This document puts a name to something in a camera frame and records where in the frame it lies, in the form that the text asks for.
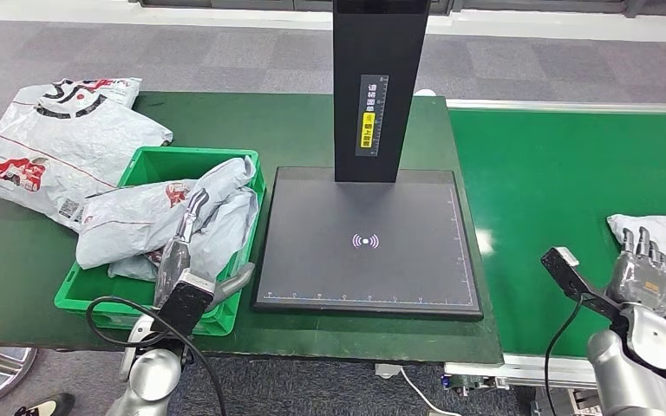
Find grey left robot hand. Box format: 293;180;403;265
153;188;256;314

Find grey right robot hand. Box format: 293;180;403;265
605;226;666;318

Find green conveyor belt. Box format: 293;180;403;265
448;107;666;366

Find black inbound scanner machine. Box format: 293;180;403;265
252;0;485;322

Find green plastic crate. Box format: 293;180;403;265
54;146;267;337

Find large white bag red print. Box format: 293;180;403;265
0;103;174;234

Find person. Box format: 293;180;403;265
14;393;76;416

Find white bag black face print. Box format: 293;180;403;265
10;77;143;123

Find black label with yellow mark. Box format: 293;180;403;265
356;75;390;158

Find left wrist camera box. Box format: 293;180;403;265
150;270;217;341

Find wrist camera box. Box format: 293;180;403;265
150;270;217;341
540;246;623;324

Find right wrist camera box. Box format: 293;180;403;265
540;246;623;324

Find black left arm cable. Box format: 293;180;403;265
86;296;229;416

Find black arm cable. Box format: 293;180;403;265
86;296;229;416
544;296;584;416

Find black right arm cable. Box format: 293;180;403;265
544;296;584;416

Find white floor cable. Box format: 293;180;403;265
399;367;460;416

